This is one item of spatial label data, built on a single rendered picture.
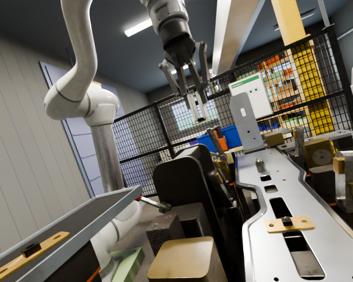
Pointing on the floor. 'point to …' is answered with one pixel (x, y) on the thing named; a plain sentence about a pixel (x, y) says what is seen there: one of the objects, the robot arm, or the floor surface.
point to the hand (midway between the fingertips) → (198, 106)
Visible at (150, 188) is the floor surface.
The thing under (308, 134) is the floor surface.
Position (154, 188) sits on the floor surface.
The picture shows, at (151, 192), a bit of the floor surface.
